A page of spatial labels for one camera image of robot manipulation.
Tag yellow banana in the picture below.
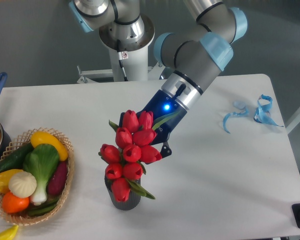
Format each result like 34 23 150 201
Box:
0 225 19 240

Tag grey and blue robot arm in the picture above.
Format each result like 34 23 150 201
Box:
69 0 248 164

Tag yellow bell pepper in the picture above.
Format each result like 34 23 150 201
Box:
0 169 23 194

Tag blue ribbon left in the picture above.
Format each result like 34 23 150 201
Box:
222 100 250 134

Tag blue ribbon right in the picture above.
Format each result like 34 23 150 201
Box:
253 94 284 127

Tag dark grey ribbed vase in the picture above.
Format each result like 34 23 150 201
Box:
104 147 142 211

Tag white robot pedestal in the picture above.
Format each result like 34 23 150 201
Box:
77 14 165 84

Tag red tulip bouquet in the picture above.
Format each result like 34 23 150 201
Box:
98 109 182 203

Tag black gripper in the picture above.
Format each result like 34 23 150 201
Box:
118 90 187 164

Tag purple sweet potato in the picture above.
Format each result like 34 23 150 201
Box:
47 161 68 196

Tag blue ribbon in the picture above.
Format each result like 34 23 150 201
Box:
222 100 250 134
253 94 284 127

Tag white steamed bun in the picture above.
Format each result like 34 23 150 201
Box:
8 171 37 198

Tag green pea pods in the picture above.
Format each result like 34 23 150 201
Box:
27 198 58 217

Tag green bok choy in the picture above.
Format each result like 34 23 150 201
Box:
23 143 60 206

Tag green cucumber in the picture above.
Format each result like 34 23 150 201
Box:
0 143 34 173

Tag woven bamboo basket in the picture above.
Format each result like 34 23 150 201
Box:
0 127 75 226

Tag orange fruit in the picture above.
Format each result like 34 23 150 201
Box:
1 191 30 214

